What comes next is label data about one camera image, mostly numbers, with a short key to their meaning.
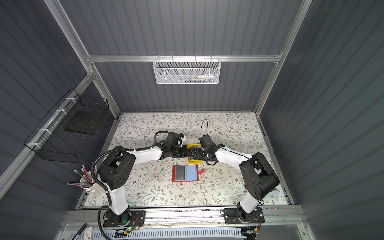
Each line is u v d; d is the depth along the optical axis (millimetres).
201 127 1119
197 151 840
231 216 724
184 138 898
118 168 501
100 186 509
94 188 752
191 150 939
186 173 886
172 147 771
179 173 895
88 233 692
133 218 723
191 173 885
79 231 704
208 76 909
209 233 771
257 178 462
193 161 886
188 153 911
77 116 769
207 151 705
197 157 826
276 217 745
